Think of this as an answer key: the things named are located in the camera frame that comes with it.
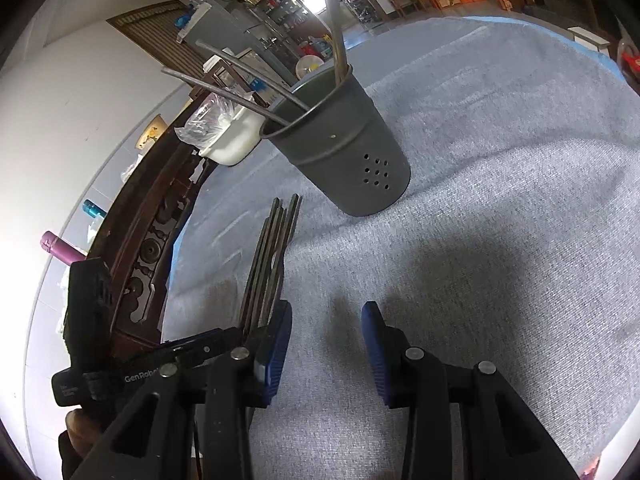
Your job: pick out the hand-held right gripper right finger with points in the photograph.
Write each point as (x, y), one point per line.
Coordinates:
(375, 355)

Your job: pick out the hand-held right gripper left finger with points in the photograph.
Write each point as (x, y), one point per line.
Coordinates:
(272, 355)

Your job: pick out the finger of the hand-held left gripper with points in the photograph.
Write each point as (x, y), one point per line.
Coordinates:
(200, 347)

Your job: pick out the grey perforated chopstick holder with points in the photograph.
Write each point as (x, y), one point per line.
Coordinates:
(350, 160)

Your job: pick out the person's left hand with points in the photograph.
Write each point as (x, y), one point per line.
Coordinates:
(79, 427)

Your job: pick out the purple thermos bottle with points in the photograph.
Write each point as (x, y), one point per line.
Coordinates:
(62, 250)

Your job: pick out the carved wooden sideboard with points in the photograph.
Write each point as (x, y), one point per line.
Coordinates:
(150, 240)

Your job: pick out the teal bottle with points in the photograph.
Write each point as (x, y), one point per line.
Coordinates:
(94, 208)

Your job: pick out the floral enamel pot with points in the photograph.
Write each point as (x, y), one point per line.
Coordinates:
(150, 132)

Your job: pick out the white bowl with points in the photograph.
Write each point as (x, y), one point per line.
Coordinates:
(232, 147)

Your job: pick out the brown curtain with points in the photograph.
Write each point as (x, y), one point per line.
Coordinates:
(150, 25)

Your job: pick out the white table fan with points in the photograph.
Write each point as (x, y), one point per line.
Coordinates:
(308, 65)

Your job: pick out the grey refrigerator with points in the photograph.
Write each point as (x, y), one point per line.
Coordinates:
(225, 25)

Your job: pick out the shelf with bottles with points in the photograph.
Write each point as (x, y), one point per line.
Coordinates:
(275, 5)

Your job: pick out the blue table cover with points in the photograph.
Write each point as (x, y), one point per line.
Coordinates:
(595, 55)

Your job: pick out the white step stool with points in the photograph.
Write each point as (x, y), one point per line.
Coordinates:
(590, 37)

